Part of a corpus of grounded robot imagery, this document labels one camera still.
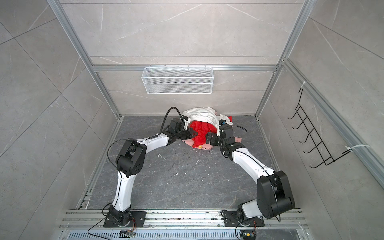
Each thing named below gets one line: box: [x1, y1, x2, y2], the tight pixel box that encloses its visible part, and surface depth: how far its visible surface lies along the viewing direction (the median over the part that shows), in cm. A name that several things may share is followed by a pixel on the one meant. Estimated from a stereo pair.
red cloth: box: [189, 116, 233, 148], surface depth 99 cm
